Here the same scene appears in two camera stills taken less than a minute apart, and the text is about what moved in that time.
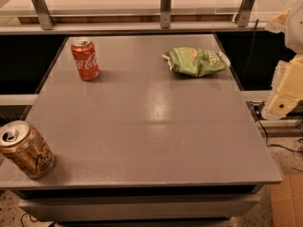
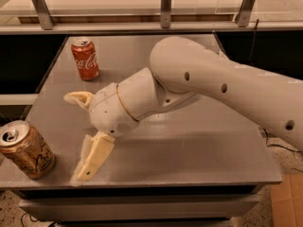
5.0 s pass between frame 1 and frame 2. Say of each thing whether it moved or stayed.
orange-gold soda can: stayed
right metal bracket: stayed
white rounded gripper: moved
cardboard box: stayed
